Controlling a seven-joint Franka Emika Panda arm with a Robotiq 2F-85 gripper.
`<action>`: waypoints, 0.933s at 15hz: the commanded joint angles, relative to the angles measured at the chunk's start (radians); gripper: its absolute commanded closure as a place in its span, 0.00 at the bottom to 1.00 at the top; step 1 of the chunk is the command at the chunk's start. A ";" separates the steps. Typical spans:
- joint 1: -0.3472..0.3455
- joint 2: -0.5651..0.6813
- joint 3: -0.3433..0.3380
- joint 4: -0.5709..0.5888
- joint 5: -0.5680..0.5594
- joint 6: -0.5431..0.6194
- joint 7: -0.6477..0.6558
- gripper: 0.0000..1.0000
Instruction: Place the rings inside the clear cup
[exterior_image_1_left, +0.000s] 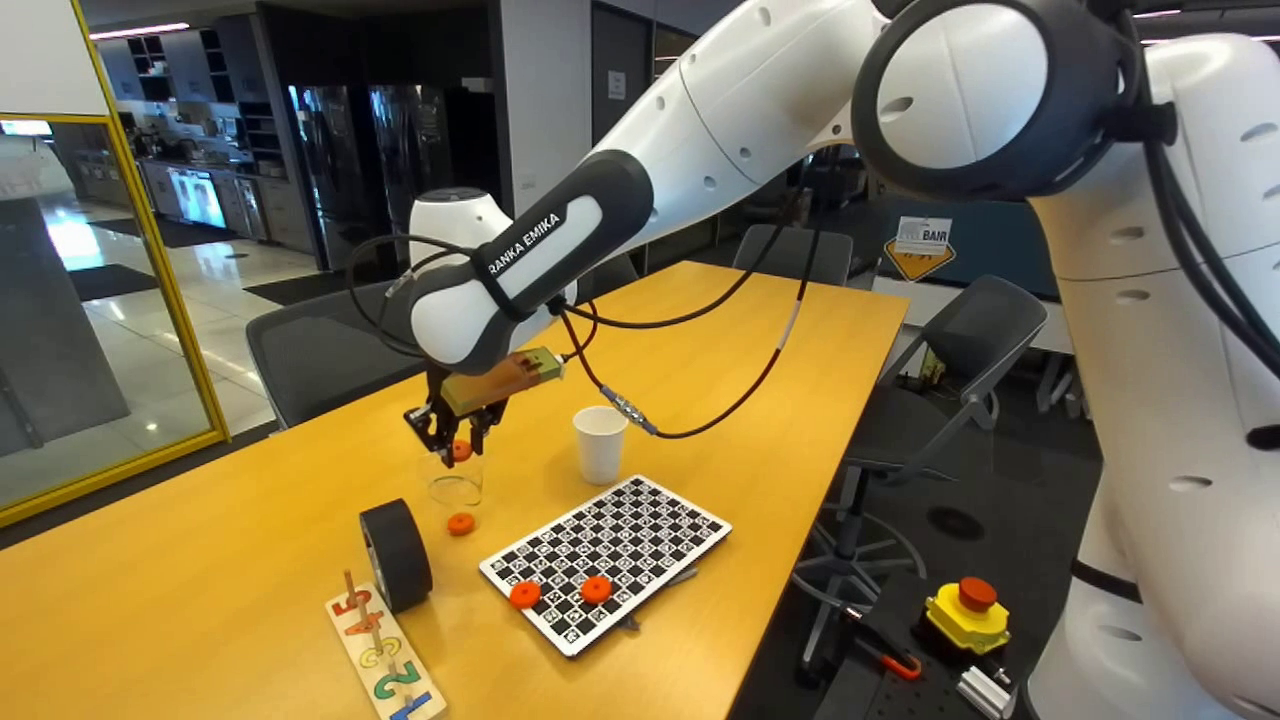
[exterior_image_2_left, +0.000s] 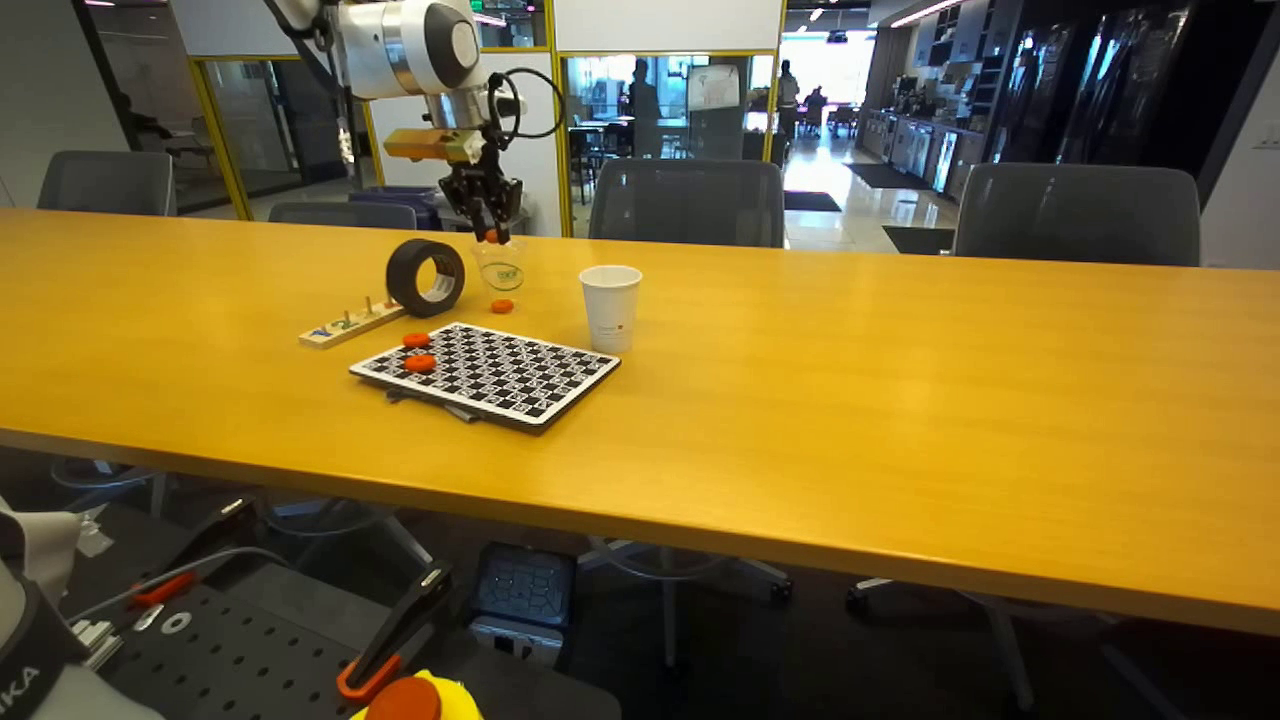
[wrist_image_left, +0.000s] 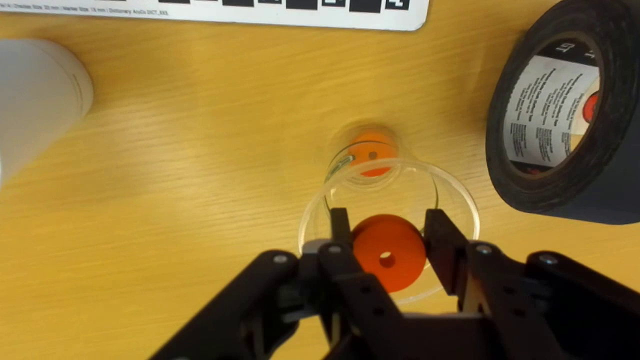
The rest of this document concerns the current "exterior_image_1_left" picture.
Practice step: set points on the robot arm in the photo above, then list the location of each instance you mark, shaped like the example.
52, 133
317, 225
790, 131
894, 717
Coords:
760, 130

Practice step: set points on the black tape roll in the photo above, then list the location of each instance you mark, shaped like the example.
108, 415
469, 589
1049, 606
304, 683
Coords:
400, 555

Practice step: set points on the clear plastic cup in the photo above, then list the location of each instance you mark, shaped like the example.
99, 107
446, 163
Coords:
455, 485

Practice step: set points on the black floor mat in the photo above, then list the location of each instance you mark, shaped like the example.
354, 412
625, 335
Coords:
110, 282

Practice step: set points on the silver metal bracket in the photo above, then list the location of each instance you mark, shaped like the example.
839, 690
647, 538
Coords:
985, 692

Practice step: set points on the checkered calibration board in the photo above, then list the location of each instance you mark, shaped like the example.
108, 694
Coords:
620, 540

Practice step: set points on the yellow framed glass partition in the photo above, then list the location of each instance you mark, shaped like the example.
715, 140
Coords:
100, 300

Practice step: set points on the kitchen counter with cabinets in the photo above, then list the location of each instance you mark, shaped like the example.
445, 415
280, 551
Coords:
215, 195

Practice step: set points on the yellow diamond sign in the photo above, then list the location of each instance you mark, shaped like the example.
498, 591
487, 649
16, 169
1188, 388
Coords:
920, 255

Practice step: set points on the white paper wall notice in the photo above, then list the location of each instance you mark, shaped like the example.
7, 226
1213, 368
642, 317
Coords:
617, 85

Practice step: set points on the yellow emergency stop button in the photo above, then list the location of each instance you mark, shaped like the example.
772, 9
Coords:
967, 615

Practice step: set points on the row of steel refrigerators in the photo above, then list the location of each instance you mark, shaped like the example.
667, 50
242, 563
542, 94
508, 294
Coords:
350, 170

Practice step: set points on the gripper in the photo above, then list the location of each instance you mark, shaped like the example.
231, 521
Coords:
437, 390

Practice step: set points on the white paper cup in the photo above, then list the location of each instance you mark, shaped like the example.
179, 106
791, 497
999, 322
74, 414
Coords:
600, 450

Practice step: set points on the grey office chair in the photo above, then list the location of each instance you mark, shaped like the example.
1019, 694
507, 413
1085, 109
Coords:
960, 350
800, 252
610, 275
320, 355

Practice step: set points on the wooden number puzzle board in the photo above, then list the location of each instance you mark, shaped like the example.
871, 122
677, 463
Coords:
385, 660

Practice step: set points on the whiteboard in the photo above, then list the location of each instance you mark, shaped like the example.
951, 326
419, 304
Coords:
45, 55

